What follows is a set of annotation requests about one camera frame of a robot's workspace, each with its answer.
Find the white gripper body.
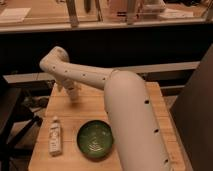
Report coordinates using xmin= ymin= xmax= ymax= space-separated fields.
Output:
xmin=56 ymin=78 xmax=79 ymax=93

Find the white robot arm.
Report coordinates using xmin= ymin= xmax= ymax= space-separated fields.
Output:
xmin=40 ymin=46 xmax=173 ymax=171

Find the green ceramic bowl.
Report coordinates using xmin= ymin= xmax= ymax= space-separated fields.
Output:
xmin=76 ymin=120 xmax=114 ymax=159

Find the white plastic bottle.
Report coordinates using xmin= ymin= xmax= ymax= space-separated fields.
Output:
xmin=49 ymin=116 xmax=62 ymax=156

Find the white paper sheet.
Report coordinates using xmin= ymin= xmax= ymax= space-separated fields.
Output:
xmin=0 ymin=8 xmax=30 ymax=23

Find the dark panel at right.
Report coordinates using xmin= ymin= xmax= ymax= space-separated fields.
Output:
xmin=170 ymin=44 xmax=213 ymax=171

